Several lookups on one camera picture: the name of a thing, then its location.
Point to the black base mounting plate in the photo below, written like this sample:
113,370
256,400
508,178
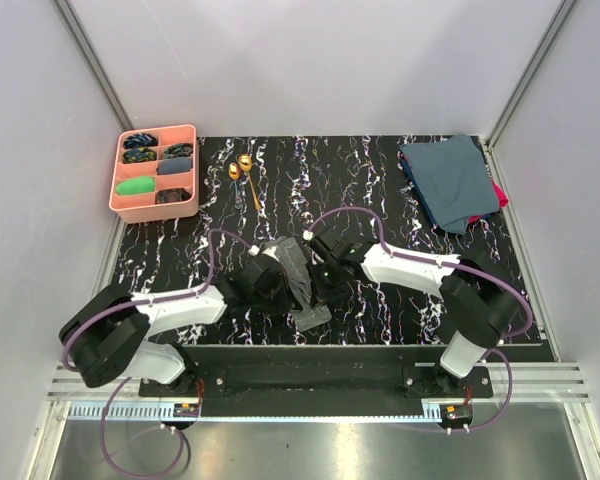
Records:
343,376

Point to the pink compartment organizer tray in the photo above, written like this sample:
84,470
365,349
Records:
156,174

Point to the magenta folded cloth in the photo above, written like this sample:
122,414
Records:
503,201

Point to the teal patterned roll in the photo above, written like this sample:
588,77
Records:
178,150

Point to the green rolled cloth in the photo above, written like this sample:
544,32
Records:
136,186

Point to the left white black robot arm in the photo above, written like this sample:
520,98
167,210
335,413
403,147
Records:
110,336

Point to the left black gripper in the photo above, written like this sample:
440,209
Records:
285,304

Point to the grey rolled cloth in tray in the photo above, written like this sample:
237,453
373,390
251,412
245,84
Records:
171,166

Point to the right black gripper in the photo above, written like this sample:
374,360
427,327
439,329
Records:
321,295

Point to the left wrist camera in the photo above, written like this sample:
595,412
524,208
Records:
262,250

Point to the gold spoon teal handle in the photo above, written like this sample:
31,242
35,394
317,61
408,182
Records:
234,173

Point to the blue grey folded cloth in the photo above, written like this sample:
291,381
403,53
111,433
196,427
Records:
452,181

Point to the blue patterned roll top left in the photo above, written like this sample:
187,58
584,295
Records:
138,140

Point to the brown patterned roll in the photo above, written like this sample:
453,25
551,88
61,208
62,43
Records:
174,195

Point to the white slotted cable duct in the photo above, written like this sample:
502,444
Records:
404,412

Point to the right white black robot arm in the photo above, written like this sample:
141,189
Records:
480,305

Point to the grey stitched cloth napkin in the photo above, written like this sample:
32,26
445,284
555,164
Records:
289,254

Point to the yellow blue patterned roll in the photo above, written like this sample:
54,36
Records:
139,155

